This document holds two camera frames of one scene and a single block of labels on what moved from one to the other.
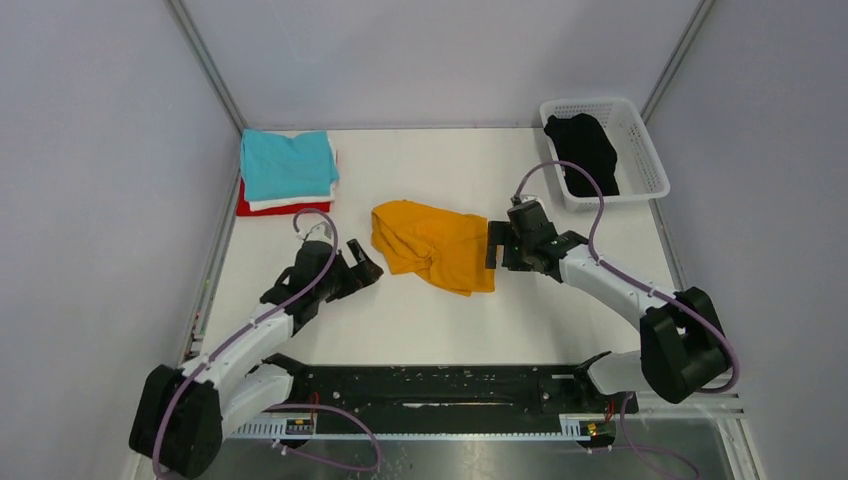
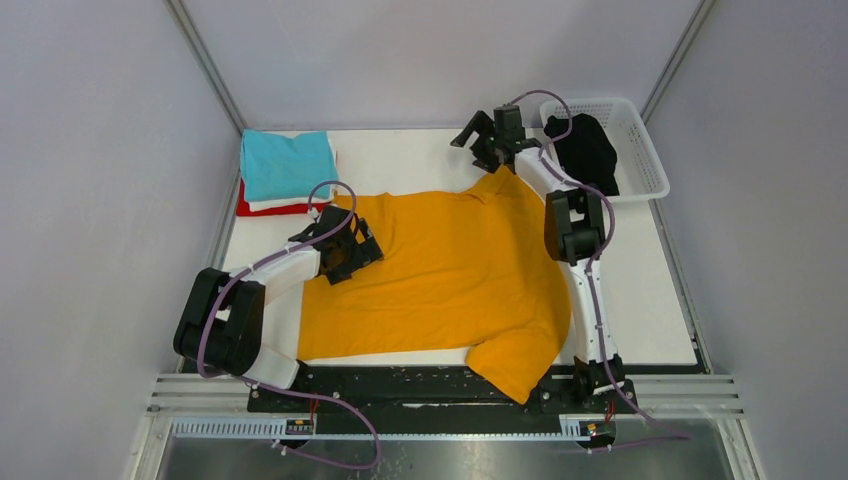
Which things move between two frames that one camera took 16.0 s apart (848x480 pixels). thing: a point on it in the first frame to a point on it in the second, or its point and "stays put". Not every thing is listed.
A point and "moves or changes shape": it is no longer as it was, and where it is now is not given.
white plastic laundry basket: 640,172 stays put
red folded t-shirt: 243,207 stays put
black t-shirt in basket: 580,138 stays put
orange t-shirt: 446,248 moves or changes shape
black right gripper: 501,232 to 484,124
